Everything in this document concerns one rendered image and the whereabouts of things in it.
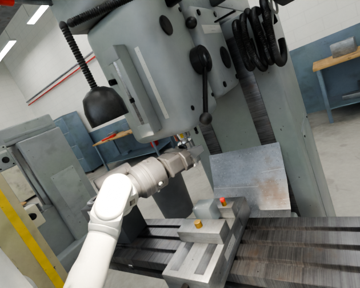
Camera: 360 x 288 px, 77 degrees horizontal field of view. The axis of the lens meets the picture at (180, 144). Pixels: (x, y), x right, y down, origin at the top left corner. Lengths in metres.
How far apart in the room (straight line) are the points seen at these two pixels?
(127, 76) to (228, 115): 0.56
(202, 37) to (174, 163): 0.35
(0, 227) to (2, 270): 1.69
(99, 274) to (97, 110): 0.31
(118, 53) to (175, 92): 0.15
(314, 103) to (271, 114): 3.95
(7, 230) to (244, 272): 1.81
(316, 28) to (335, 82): 0.95
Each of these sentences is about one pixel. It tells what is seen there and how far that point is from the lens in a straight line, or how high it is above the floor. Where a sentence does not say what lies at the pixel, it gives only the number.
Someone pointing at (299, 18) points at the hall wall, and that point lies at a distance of 4.73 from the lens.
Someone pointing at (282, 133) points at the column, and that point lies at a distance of 0.97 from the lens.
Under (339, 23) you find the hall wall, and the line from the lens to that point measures 4.73.
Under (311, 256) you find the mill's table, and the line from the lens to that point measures 0.72.
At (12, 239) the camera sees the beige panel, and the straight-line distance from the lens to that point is 2.20.
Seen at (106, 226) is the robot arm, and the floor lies 1.22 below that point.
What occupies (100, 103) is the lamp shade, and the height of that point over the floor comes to 1.44.
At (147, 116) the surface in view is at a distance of 0.53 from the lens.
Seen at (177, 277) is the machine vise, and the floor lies 0.97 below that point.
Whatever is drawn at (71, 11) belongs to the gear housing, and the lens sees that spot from 0.62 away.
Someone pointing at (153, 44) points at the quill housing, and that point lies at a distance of 0.53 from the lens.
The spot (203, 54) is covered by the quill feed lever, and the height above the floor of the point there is 1.46.
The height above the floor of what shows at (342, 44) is 1.03.
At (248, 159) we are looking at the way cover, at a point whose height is 1.02.
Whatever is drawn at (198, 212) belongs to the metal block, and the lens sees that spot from 0.75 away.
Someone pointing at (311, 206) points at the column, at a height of 0.76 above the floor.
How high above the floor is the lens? 1.42
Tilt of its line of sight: 13 degrees down
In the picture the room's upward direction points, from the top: 24 degrees counter-clockwise
